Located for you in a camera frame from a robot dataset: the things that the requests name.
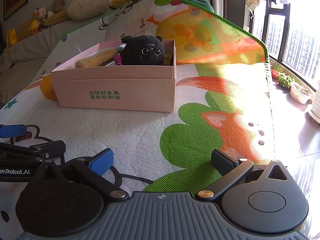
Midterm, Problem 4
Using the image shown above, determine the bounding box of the beige rolled pillow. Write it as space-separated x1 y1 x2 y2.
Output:
67 0 113 22

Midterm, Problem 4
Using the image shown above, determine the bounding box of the yellow toy backpack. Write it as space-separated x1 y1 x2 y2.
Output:
5 29 19 48

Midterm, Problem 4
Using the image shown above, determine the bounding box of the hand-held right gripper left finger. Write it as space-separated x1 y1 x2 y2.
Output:
37 148 129 202

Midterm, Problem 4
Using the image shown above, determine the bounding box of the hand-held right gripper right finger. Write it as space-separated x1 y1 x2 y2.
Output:
195 149 290 202

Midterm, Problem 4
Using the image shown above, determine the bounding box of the green leafy potted plant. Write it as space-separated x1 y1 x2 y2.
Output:
277 72 295 88

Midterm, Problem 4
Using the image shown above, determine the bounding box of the black window frame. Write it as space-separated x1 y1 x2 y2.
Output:
250 5 320 90

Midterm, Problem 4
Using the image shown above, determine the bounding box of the square yellow cushion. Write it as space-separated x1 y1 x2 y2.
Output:
19 19 35 39

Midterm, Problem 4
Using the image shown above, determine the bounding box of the red pot with grass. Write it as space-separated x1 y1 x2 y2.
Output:
271 64 285 79

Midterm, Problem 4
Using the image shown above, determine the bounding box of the grey covered sofa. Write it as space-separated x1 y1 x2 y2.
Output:
0 12 108 103

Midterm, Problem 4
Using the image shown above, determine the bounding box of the black plush toy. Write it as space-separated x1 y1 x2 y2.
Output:
120 35 165 66

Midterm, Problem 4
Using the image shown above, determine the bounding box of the pink cardboard box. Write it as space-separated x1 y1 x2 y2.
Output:
50 39 177 112

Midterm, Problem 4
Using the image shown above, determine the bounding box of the fuzzy yellow sock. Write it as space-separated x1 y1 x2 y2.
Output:
75 45 125 68

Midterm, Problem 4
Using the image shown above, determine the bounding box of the white bowl planter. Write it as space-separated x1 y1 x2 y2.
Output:
290 83 312 104

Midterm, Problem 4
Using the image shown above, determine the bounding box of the yellow plush duck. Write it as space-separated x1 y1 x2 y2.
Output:
29 11 42 34

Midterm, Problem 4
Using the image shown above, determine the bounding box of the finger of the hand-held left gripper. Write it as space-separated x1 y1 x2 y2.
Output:
0 140 67 159
0 124 27 138

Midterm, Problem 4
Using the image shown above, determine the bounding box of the black cable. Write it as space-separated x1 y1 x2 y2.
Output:
62 156 153 188

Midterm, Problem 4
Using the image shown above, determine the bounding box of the brown plush bunny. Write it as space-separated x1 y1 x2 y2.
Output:
52 0 68 13

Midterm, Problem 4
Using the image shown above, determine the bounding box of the colourful cartoon play mat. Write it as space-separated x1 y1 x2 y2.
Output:
0 0 275 230

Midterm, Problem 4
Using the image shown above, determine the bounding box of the tall white plant pot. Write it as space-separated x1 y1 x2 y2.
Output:
306 100 320 124

